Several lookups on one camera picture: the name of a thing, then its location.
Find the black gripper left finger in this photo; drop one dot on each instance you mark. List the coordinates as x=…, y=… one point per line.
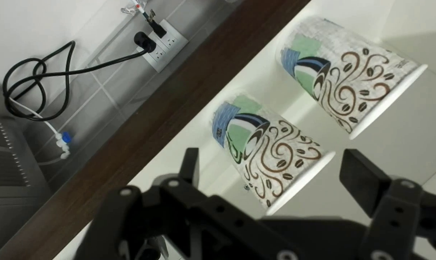
x=190, y=167

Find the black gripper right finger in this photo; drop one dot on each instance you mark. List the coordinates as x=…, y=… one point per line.
x=364, y=181

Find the printed paper cup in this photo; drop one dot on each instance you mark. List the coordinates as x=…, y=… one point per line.
x=353, y=77
x=271, y=153

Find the dark microwave oven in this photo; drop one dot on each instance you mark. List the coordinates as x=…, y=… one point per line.
x=11, y=179

